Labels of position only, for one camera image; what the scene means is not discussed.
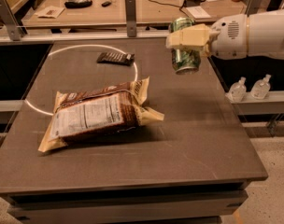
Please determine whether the clear plastic bottle left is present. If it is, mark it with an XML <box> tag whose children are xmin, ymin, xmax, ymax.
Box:
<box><xmin>227</xmin><ymin>77</ymin><xmax>247</xmax><ymax>102</ymax></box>

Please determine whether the left metal bracket post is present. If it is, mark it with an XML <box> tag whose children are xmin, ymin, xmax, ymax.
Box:
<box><xmin>0</xmin><ymin>0</ymin><xmax>24</xmax><ymax>41</ymax></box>

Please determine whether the white notepad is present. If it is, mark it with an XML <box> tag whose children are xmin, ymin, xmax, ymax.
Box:
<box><xmin>187</xmin><ymin>6</ymin><xmax>210</xmax><ymax>19</ymax></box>

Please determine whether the clear plastic bottle right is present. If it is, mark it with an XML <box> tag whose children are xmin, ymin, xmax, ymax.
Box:
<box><xmin>250</xmin><ymin>74</ymin><xmax>271</xmax><ymax>100</ymax></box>

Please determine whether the middle metal bracket post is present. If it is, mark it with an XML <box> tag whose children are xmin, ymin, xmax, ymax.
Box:
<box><xmin>125</xmin><ymin>0</ymin><xmax>137</xmax><ymax>37</ymax></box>

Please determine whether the clear plastic bottle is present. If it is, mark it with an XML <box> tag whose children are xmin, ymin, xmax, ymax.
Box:
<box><xmin>227</xmin><ymin>77</ymin><xmax>247</xmax><ymax>102</ymax></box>
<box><xmin>250</xmin><ymin>74</ymin><xmax>271</xmax><ymax>100</ymax></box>

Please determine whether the small black device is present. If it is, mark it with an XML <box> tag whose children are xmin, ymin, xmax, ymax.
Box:
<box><xmin>102</xmin><ymin>1</ymin><xmax>112</xmax><ymax>7</ymax></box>

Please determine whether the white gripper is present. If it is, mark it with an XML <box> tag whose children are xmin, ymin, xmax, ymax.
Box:
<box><xmin>166</xmin><ymin>14</ymin><xmax>248</xmax><ymax>60</ymax></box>

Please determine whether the paper napkin on desk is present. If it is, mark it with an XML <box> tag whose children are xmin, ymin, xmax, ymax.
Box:
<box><xmin>36</xmin><ymin>6</ymin><xmax>64</xmax><ymax>19</ymax></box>

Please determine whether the right metal bracket post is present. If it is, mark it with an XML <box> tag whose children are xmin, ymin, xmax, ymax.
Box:
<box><xmin>245</xmin><ymin>0</ymin><xmax>262</xmax><ymax>16</ymax></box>

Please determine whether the metal bracket post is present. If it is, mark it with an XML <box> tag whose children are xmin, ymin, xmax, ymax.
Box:
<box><xmin>0</xmin><ymin>0</ymin><xmax>24</xmax><ymax>41</ymax></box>
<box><xmin>245</xmin><ymin>0</ymin><xmax>262</xmax><ymax>16</ymax></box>
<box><xmin>125</xmin><ymin>0</ymin><xmax>137</xmax><ymax>37</ymax></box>

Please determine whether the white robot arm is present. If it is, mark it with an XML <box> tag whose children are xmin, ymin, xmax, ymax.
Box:
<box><xmin>166</xmin><ymin>9</ymin><xmax>284</xmax><ymax>60</ymax></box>

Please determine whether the brown and cream snack bag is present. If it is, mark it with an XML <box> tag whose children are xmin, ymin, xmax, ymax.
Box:
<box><xmin>38</xmin><ymin>78</ymin><xmax>164</xmax><ymax>152</ymax></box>

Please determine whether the green soda can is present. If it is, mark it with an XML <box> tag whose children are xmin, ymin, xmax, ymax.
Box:
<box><xmin>169</xmin><ymin>17</ymin><xmax>201</xmax><ymax>75</ymax></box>

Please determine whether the black oblong object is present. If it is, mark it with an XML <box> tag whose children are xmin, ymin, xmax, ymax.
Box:
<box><xmin>64</xmin><ymin>0</ymin><xmax>92</xmax><ymax>8</ymax></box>

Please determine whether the dark chocolate bar wrapper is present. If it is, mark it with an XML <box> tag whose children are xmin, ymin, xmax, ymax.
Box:
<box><xmin>96</xmin><ymin>52</ymin><xmax>135</xmax><ymax>66</ymax></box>

